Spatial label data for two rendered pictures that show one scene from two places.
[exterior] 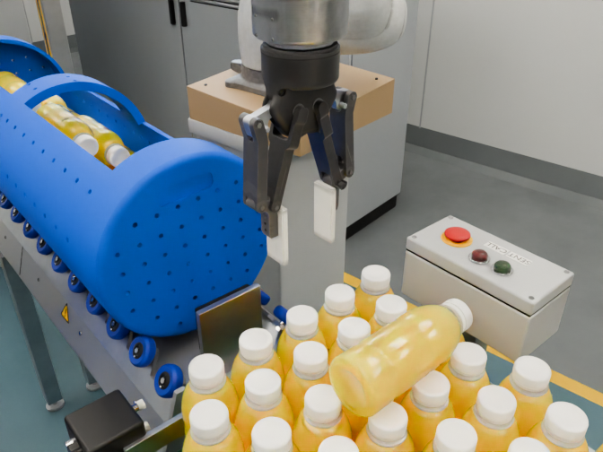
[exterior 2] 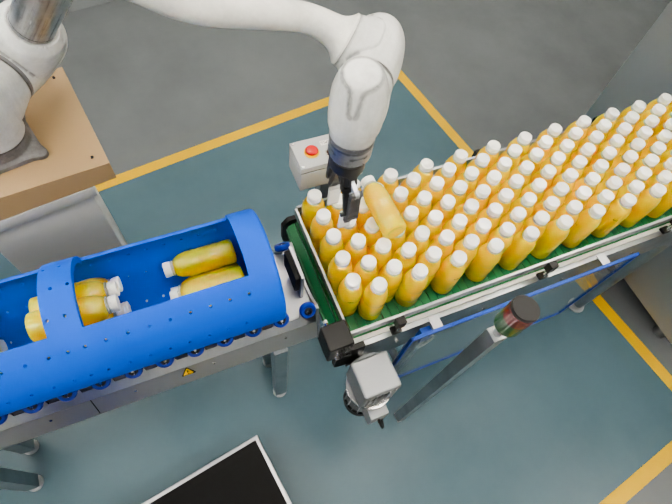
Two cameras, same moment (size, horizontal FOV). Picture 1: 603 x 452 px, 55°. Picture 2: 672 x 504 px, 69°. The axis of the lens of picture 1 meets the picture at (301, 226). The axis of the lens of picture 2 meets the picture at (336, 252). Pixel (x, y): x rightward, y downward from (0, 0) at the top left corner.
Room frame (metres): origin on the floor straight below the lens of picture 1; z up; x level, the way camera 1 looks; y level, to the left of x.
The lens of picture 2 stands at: (0.45, 0.65, 2.18)
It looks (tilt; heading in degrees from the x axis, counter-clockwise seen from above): 61 degrees down; 278
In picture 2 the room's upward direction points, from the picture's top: 12 degrees clockwise
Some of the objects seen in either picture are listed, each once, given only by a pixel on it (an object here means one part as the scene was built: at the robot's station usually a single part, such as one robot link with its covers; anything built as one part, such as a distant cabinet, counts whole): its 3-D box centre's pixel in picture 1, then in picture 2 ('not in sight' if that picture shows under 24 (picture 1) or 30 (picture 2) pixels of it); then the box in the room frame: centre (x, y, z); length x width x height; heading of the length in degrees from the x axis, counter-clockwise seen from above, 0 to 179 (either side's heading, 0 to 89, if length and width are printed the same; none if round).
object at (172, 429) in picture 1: (264, 375); (320, 268); (0.57, 0.05, 0.96); 0.40 x 0.01 x 0.03; 130
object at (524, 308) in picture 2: not in sight; (510, 321); (0.10, 0.13, 1.18); 0.06 x 0.06 x 0.16
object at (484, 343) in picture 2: not in sight; (434, 386); (0.10, 0.13, 0.55); 0.04 x 0.04 x 1.10; 40
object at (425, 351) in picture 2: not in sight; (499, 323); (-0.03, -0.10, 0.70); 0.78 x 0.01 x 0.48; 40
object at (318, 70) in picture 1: (300, 87); (346, 166); (0.56, 0.00, 1.36); 0.08 x 0.07 x 0.09; 130
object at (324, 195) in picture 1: (324, 212); (333, 195); (0.58, -0.03, 1.21); 0.03 x 0.01 x 0.07; 40
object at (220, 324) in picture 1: (229, 330); (293, 273); (0.63, 0.10, 0.99); 0.10 x 0.02 x 0.12; 130
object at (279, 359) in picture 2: not in sight; (279, 371); (0.63, 0.20, 0.31); 0.06 x 0.06 x 0.63; 40
